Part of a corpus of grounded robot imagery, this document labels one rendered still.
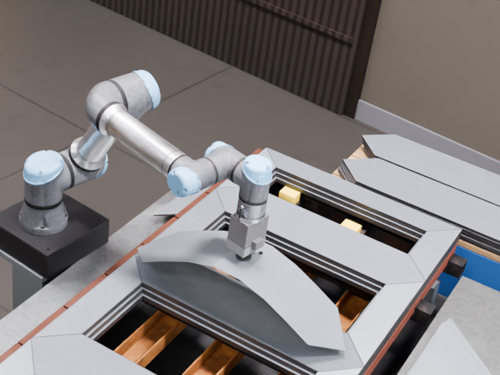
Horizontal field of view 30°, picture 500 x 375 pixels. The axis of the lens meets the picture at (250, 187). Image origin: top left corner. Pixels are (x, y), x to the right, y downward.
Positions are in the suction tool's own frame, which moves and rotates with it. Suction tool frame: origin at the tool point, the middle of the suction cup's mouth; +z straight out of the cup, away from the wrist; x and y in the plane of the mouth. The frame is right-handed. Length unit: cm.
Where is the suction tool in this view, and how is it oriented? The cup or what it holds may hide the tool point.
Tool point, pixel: (242, 260)
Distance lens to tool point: 251.5
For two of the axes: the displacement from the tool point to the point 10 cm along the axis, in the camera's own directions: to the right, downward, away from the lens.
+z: -1.3, 8.2, 5.6
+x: -7.3, -4.6, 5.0
